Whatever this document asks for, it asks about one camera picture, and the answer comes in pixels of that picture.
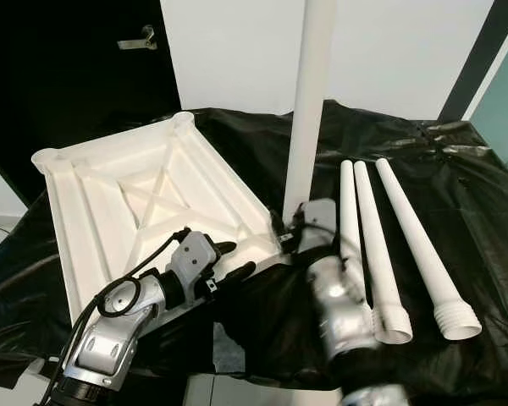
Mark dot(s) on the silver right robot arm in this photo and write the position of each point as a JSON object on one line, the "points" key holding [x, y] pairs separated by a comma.
{"points": [[343, 300]]}

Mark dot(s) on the wide grey tape piece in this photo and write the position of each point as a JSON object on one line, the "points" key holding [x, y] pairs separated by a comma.
{"points": [[229, 359]]}

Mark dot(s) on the black plastic cover sheet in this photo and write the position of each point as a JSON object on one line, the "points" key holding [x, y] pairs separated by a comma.
{"points": [[483, 211]]}

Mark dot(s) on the black door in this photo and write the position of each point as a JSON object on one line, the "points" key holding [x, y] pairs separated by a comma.
{"points": [[51, 85]]}

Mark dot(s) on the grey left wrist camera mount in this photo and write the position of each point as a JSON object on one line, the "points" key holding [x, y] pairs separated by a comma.
{"points": [[195, 258]]}

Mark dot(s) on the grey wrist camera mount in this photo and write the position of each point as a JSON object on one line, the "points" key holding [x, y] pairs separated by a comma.
{"points": [[195, 258], [322, 218]]}

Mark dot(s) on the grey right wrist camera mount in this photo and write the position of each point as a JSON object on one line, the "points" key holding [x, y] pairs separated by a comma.
{"points": [[322, 218]]}

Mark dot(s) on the black wall column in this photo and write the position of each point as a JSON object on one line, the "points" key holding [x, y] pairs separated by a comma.
{"points": [[478, 59]]}

